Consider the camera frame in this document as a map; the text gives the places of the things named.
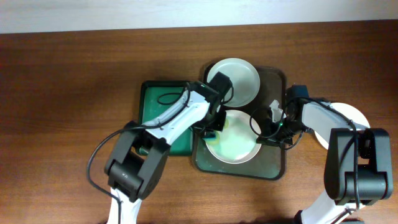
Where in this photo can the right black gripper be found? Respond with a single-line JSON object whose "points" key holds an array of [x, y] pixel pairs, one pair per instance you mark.
{"points": [[273, 140]]}

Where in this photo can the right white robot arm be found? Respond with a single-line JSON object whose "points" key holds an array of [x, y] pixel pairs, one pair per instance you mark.
{"points": [[358, 168]]}

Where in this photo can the grey-white plate with green stain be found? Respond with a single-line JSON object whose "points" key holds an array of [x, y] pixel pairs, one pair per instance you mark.
{"points": [[244, 78]]}

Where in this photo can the pinkish white plate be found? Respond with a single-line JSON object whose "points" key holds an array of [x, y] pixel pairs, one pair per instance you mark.
{"points": [[239, 144]]}

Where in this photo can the large dark serving tray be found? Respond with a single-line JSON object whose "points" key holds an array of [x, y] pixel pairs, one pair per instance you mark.
{"points": [[269, 162]]}

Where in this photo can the green yellow scrubbing sponge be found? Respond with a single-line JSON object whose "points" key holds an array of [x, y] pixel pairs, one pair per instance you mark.
{"points": [[214, 138]]}

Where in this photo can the small green tray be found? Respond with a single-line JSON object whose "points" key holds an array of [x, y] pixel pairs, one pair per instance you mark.
{"points": [[150, 108]]}

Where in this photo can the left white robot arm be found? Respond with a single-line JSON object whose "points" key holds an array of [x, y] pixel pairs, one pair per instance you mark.
{"points": [[137, 161]]}

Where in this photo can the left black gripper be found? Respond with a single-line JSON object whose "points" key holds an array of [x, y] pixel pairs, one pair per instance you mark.
{"points": [[219, 127]]}

